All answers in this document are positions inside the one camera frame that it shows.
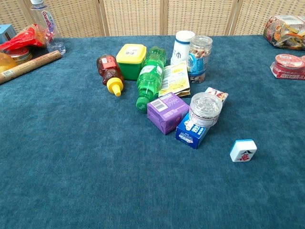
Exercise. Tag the red and white small packet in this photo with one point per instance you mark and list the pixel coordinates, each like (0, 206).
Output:
(218, 93)

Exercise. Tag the red instant food bowl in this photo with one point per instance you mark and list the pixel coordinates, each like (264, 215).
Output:
(289, 66)

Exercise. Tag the yellow orange round object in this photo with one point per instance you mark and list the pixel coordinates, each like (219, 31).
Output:
(6, 62)

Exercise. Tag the woven rattan folding screen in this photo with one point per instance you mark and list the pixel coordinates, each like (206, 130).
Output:
(133, 16)

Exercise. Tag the round tin can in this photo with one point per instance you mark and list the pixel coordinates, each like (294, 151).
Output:
(20, 55)

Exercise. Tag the blue and white carton box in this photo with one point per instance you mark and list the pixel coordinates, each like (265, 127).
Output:
(190, 134)

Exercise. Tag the white mahjong tile blue back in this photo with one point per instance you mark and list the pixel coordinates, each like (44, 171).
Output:
(243, 151)

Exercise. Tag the purple wrapped soap box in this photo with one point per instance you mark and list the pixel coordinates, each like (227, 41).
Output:
(166, 112)

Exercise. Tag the clear jar with blue label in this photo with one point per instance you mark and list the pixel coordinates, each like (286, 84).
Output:
(199, 59)

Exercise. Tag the wooden rolling pin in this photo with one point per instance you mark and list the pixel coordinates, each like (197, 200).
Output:
(28, 66)

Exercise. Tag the colourful bag of snacks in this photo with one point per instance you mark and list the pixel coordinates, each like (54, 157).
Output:
(286, 32)

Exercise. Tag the red plastic snack bag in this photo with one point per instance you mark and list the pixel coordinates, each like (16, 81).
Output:
(25, 38)

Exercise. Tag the clear round plastic container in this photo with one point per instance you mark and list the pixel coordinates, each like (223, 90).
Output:
(205, 107)

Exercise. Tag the clear water bottle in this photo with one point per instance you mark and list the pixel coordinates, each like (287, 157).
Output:
(47, 26)

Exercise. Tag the green container yellow lid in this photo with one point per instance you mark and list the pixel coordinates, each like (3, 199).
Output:
(131, 60)

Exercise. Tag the green plastic soda bottle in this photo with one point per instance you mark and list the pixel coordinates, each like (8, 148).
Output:
(150, 76)

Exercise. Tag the white cylindrical bottle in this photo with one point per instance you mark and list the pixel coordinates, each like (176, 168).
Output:
(181, 47)

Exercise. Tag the teal table cloth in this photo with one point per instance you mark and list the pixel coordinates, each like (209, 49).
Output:
(95, 155)

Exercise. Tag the honey bottle with yellow cap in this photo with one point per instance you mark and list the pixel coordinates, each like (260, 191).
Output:
(110, 71)

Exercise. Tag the yellow and white snack packet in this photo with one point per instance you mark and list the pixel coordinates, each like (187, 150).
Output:
(175, 78)

